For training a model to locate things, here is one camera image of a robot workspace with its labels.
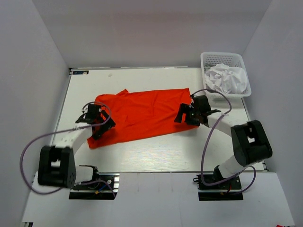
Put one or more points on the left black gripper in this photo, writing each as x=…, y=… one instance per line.
x=98, y=134

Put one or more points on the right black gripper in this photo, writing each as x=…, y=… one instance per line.
x=184, y=108

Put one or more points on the orange t shirt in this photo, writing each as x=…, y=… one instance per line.
x=141, y=115

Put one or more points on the white t shirt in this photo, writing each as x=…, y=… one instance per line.
x=226, y=79

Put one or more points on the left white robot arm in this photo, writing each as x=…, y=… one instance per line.
x=57, y=166

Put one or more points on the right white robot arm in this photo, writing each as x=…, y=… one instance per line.
x=249, y=141

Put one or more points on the blue label sticker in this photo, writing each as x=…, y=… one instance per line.
x=80, y=72

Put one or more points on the white plastic basket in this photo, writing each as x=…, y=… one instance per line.
x=209, y=59

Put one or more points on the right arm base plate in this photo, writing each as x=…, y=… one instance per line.
x=227, y=191

